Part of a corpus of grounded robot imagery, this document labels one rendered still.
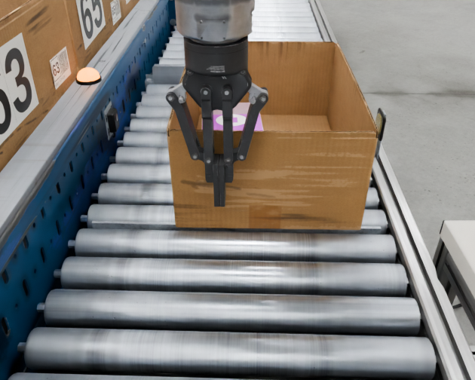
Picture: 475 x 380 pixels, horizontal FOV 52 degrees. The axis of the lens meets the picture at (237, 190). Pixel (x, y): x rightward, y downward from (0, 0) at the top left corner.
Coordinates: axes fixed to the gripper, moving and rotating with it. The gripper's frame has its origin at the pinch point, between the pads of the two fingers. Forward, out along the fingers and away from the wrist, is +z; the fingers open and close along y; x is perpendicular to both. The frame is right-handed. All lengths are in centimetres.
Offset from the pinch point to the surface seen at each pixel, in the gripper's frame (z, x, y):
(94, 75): -4.9, 26.1, -24.0
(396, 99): 85, 222, 93
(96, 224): 11.2, 3.7, -20.2
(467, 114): 85, 203, 129
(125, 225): 11.2, 3.7, -15.5
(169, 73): 9, 63, -17
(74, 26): -11.4, 34.1, -28.9
